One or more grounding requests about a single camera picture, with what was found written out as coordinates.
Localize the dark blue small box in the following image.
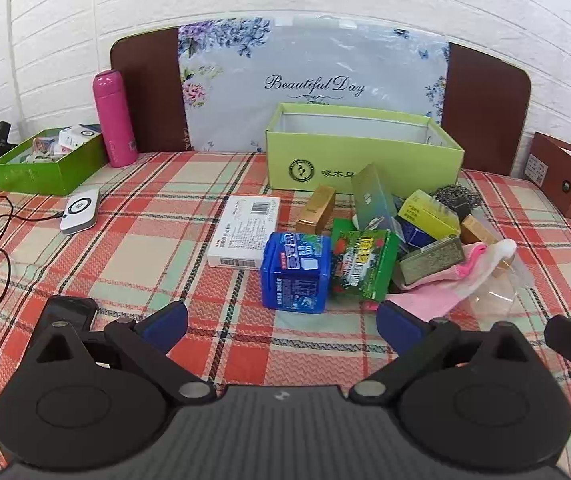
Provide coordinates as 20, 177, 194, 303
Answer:
396, 217, 433, 251

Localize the blue plastic container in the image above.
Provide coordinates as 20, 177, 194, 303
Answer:
260, 231, 332, 314

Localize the pink sock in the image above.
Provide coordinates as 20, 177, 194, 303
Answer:
385, 240, 516, 318

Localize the white blue small box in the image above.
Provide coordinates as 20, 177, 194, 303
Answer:
58, 124, 102, 151

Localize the pink thermos bottle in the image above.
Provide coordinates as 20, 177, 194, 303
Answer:
92, 70, 139, 168

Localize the metal scouring pad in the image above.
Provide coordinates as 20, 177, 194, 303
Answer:
433, 185, 483, 221

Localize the green red printed box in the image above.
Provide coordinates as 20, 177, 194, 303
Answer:
329, 218, 400, 303

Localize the olive green box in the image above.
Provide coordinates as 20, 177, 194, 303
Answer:
398, 234, 466, 286

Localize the yellow-green box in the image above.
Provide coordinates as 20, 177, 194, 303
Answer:
398, 189, 461, 241

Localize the translucent teal tall box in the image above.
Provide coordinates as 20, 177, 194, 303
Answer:
351, 162, 406, 241

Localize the white medicine box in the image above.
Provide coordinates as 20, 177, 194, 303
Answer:
208, 194, 281, 271

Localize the light green cardboard box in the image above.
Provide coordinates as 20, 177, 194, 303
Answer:
266, 102, 466, 196

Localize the floral Beautiful Day board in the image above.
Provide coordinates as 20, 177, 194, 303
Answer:
178, 16, 451, 153

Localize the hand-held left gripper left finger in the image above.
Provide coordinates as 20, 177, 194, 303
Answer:
30, 301, 216, 407

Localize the dark green open box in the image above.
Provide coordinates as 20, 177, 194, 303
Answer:
0, 127, 109, 196

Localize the brown wooden headboard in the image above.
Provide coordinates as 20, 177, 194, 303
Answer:
110, 27, 532, 178

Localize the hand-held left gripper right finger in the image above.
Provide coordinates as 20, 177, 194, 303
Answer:
349, 301, 537, 406

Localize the brown cardboard box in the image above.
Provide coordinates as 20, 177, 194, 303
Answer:
524, 131, 571, 221

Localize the black phone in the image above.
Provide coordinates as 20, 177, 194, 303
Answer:
40, 296, 99, 333

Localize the plaid bed sheet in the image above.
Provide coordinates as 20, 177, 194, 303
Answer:
0, 150, 571, 466

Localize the white power bank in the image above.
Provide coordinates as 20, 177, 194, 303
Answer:
60, 187, 102, 236

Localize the clear plastic bag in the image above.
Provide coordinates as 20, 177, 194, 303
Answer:
465, 255, 533, 318

